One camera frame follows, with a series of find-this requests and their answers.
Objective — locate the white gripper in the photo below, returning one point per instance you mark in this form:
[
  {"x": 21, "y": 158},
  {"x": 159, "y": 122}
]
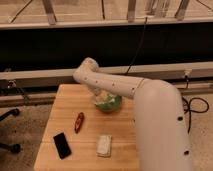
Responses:
[{"x": 98, "y": 94}]

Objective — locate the black smartphone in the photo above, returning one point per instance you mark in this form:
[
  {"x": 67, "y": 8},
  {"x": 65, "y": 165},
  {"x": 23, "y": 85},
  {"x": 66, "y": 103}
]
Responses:
[{"x": 62, "y": 145}]

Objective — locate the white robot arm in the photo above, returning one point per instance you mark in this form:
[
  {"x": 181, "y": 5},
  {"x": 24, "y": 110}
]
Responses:
[{"x": 162, "y": 141}]

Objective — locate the green ceramic bowl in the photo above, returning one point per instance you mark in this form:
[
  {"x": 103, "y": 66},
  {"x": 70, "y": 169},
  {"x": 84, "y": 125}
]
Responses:
[{"x": 108, "y": 103}]

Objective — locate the wooden table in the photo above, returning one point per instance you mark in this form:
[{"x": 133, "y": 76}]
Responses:
[{"x": 75, "y": 115}]

